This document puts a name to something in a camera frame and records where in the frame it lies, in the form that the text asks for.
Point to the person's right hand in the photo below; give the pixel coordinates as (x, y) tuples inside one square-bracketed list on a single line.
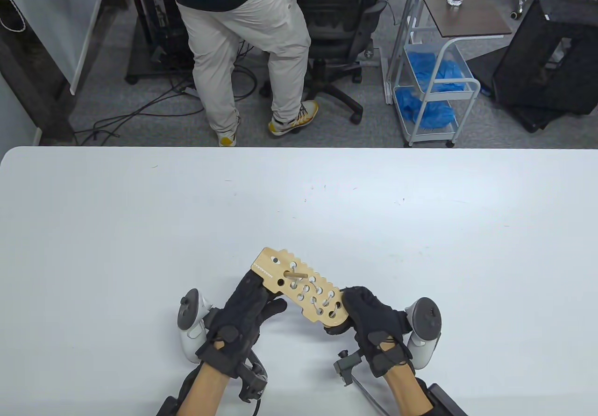
[(373, 318)]

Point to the person's left hand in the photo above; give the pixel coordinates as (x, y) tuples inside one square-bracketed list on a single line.
[(243, 313)]

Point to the wooden crocodile lacing toy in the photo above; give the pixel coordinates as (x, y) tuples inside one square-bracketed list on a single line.
[(282, 255)]

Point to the person's left forearm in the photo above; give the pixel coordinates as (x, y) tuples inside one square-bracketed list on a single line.
[(201, 392)]

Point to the person's right forearm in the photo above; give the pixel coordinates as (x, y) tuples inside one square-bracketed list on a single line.
[(406, 392)]

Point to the grey white handheld controller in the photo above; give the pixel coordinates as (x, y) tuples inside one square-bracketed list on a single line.
[(425, 318), (189, 336)]

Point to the blue plastic bag pile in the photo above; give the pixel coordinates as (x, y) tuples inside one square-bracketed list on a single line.
[(425, 107), (439, 72)]

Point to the grey power strip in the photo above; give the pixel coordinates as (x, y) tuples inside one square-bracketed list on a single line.
[(189, 91)]

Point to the white rolling cart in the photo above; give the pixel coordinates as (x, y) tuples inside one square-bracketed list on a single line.
[(467, 103)]

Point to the black rolling platform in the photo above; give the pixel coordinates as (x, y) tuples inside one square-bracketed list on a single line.
[(140, 68)]

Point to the black flat board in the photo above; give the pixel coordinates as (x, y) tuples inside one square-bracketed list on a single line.
[(486, 68)]

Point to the black office chair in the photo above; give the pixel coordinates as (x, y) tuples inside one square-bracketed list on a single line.
[(341, 14)]

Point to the black computer tower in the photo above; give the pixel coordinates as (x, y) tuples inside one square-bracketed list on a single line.
[(156, 14)]

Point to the dark wooden desk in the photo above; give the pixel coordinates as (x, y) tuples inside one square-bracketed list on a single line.
[(28, 84)]

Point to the brown top side table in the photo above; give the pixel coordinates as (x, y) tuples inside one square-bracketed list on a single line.
[(467, 14)]

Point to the white panel board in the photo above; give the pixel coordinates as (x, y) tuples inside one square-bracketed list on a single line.
[(56, 14)]

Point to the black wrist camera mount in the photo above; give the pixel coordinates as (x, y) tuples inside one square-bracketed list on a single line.
[(252, 381), (345, 367)]

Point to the black mesh frame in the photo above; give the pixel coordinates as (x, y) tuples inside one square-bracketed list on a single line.
[(528, 60)]

